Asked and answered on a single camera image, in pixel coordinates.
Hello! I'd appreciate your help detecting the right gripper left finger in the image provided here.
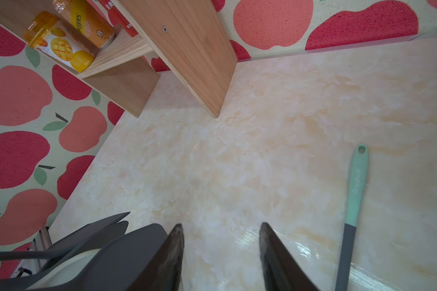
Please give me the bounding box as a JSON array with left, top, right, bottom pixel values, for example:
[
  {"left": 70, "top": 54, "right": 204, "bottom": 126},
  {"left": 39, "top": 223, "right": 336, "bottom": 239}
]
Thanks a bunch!
[{"left": 127, "top": 224, "right": 185, "bottom": 291}]

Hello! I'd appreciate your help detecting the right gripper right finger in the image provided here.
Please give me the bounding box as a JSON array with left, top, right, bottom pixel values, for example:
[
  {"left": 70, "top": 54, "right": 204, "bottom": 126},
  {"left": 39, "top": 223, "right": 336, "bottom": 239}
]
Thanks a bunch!
[{"left": 259, "top": 223, "right": 318, "bottom": 291}]

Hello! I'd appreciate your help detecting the grey slotted turner mint handle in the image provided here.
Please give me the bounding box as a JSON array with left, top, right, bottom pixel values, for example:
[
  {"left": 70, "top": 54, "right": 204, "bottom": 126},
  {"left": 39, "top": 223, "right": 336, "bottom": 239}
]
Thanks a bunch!
[{"left": 11, "top": 223, "right": 167, "bottom": 291}]

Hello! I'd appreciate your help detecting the grey spatula mint handle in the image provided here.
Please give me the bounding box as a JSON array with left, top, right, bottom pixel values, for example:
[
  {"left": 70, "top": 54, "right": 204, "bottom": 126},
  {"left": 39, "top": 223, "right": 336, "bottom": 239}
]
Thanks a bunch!
[{"left": 335, "top": 144, "right": 369, "bottom": 291}]

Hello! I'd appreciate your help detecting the white utensil rack stand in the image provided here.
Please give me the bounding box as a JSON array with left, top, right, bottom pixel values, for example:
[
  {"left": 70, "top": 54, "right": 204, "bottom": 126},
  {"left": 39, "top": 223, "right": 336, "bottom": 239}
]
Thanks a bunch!
[{"left": 27, "top": 249, "right": 100, "bottom": 291}]

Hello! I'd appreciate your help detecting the wooden two-tier shelf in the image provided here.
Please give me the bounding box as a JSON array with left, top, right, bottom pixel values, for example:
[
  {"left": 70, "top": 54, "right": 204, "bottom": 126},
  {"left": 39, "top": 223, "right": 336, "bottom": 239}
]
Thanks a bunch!
[{"left": 0, "top": 0, "right": 238, "bottom": 119}]

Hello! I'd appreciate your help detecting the red cola can front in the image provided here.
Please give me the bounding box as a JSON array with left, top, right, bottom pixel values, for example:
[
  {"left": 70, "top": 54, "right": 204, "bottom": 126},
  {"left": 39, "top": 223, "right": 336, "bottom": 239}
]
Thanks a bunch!
[{"left": 98, "top": 0, "right": 138, "bottom": 37}]

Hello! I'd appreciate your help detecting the yellow mango cup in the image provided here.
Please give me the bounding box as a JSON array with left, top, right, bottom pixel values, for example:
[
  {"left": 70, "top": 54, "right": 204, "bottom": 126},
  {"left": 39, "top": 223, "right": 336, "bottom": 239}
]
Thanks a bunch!
[{"left": 24, "top": 11, "right": 95, "bottom": 73}]

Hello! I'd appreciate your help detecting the grey spoon dark handle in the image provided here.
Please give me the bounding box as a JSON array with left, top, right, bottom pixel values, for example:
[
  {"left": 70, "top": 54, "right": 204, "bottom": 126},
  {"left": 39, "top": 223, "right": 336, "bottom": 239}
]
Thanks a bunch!
[{"left": 0, "top": 221, "right": 129, "bottom": 271}]

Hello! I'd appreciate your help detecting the left aluminium frame post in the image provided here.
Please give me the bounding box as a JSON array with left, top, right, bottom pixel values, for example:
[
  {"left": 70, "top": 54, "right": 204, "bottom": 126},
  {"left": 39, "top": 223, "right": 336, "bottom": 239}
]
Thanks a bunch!
[{"left": 10, "top": 227, "right": 52, "bottom": 278}]

